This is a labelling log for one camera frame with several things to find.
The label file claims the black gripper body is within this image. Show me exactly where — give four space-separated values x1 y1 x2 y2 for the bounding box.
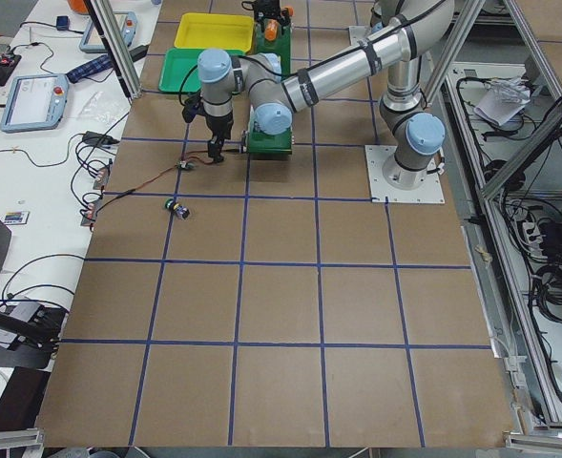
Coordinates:
241 0 291 24
180 93 234 140

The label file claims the plain orange cylinder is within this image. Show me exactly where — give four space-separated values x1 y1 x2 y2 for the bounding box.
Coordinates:
263 19 280 42

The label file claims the orange cylinder with 4680 label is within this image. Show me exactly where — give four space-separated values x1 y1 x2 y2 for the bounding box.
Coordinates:
281 6 294 20

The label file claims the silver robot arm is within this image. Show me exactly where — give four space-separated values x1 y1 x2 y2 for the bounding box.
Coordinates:
182 1 454 190

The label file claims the green conveyor belt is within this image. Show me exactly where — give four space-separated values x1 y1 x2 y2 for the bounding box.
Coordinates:
240 19 294 157

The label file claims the small motor controller board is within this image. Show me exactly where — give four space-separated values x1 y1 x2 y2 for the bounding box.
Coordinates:
177 161 196 171

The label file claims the yellow plastic tray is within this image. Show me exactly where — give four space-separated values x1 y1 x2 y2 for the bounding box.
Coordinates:
174 12 254 52

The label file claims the green plastic tray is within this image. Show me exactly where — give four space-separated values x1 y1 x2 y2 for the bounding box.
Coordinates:
158 48 248 96

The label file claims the green push button outer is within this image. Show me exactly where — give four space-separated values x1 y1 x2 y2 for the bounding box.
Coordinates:
163 198 191 220

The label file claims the black power adapter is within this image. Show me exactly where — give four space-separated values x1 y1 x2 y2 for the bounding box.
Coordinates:
130 45 149 62

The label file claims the far teach pendant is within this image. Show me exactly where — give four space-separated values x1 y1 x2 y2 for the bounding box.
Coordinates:
78 11 138 53

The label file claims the teach pendant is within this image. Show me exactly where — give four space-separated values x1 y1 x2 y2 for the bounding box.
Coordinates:
0 73 69 134
78 11 138 53

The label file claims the near teach pendant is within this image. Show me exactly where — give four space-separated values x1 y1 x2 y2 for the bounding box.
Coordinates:
0 73 69 134

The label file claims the crumpled white paper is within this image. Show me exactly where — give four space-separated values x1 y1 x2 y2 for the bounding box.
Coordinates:
474 76 531 127

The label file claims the red black power cable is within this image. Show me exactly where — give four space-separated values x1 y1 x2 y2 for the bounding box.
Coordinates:
89 147 243 216

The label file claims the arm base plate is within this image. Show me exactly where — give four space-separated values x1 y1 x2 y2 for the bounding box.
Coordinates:
348 23 383 45
364 145 445 205

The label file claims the aluminium frame post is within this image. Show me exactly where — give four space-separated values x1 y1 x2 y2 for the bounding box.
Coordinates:
84 0 141 100

